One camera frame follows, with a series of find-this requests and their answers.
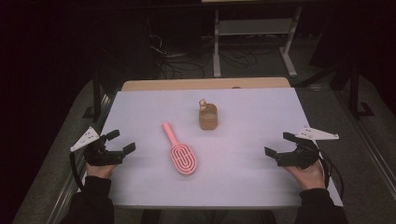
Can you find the pink hairbrush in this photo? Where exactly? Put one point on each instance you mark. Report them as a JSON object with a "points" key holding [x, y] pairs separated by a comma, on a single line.
{"points": [[182, 157]]}

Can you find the white metal desk frame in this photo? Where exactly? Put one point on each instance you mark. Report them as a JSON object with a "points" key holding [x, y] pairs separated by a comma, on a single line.
{"points": [[255, 27]]}

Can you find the black metal stand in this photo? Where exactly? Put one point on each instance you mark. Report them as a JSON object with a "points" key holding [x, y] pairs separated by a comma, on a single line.
{"points": [[97, 93], [354, 93]]}

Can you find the person's right hand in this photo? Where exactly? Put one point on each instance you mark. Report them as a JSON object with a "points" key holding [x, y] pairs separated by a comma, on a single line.
{"points": [[308, 179]]}

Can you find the person's left hand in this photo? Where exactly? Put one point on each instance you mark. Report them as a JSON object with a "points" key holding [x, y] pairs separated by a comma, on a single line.
{"points": [[99, 170]]}

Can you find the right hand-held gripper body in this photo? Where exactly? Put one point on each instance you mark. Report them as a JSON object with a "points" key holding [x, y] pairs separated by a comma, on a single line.
{"points": [[295, 158]]}

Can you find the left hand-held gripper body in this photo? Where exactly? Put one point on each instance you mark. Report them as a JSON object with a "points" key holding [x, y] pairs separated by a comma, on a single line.
{"points": [[102, 157]]}

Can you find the brown cup with figurine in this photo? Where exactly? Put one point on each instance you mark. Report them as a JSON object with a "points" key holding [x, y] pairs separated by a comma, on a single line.
{"points": [[208, 119]]}

